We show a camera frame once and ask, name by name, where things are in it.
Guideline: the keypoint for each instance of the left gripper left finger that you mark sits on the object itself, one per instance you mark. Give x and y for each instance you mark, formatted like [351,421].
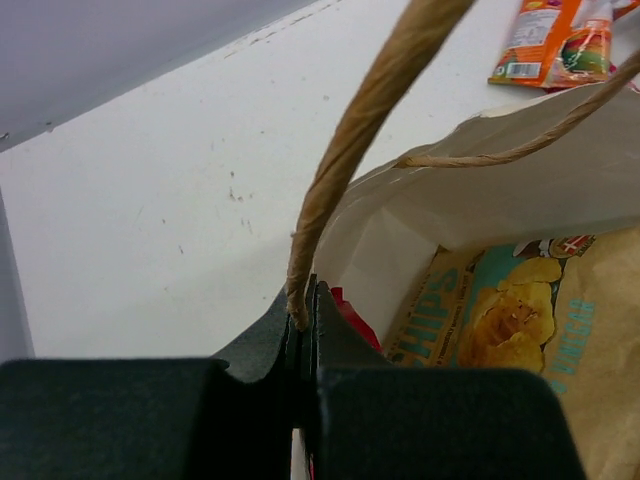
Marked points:
[215,417]

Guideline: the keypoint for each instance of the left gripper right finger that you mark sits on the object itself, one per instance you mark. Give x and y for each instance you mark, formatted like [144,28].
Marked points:
[375,420]

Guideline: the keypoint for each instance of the brown paper bag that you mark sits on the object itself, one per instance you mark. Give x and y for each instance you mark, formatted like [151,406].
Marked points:
[561,165]

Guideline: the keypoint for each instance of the orange snack packet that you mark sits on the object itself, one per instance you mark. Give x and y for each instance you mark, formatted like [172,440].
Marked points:
[557,45]

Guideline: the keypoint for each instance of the purple Fox's candy bag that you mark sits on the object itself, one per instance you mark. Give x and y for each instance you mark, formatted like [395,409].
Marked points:
[620,8]

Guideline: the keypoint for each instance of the yellow chips bag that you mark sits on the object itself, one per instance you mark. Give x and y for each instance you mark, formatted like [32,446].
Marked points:
[566,308]

